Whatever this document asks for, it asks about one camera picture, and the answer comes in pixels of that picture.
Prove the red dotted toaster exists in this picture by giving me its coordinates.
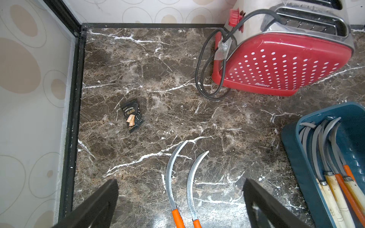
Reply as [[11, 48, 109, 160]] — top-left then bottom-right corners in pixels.
[[212, 1, 355, 97]]

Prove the wooden handle sickle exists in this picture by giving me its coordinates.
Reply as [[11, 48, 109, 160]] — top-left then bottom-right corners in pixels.
[[330, 122, 365, 215], [299, 122, 317, 160], [318, 120, 355, 228]]

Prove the teal plastic storage box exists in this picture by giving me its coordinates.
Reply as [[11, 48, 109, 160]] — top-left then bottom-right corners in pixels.
[[281, 102, 365, 228]]

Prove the orange handle sickle small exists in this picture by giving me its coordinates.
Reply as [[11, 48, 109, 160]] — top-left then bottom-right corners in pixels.
[[336, 145, 356, 181]]

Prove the black snack packet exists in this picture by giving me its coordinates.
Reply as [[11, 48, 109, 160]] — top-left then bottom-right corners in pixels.
[[120, 98, 144, 133]]

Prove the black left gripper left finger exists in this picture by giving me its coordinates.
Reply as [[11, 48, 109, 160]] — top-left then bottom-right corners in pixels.
[[54, 179, 119, 228]]

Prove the wooden handle sickle diagonal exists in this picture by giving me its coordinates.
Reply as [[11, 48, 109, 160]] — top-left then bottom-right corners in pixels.
[[310, 124, 346, 228]]

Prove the black toaster power cable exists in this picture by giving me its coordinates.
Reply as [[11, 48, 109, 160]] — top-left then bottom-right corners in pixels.
[[195, 8, 283, 101]]

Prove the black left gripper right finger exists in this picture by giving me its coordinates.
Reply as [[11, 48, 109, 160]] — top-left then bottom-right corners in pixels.
[[243, 178, 308, 228]]

